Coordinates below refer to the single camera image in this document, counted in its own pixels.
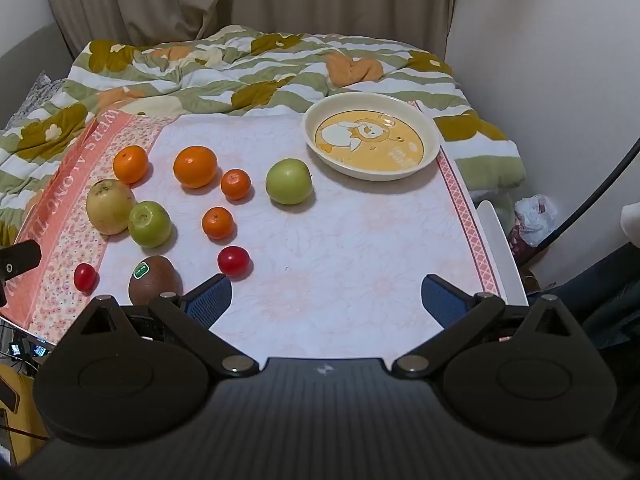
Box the pink floral tablecloth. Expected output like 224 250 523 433
12 100 501 361

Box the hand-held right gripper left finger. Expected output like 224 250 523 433
60 274 261 378

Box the grey headboard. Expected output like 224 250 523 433
0 22 71 126

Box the grey patterned pillow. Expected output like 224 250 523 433
5 72 66 128

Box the white table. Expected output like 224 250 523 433
475 200 528 306

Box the dark cloth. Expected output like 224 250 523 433
550 242 640 361

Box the brown kiwi with green sticker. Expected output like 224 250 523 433
128 255 184 306

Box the small green apple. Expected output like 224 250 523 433
128 201 172 248

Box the medium orange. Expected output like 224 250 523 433
112 145 150 185

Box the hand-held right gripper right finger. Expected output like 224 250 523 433
390 274 596 381

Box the large green apple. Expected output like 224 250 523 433
265 158 314 206

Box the crumpled plastic bag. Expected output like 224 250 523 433
510 195 558 248

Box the yellow apple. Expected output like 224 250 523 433
86 179 137 236

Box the green striped floral blanket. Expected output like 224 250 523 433
0 25 526 248

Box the black cable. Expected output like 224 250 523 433
520 140 640 263

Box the small mandarin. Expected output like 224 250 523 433
220 169 251 201
201 206 235 241

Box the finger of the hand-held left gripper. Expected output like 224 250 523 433
0 240 42 281

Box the cream plate with cartoon print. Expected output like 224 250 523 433
302 92 442 181

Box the large orange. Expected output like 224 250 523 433
173 145 219 189

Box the yellow wooden object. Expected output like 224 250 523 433
0 362 51 466

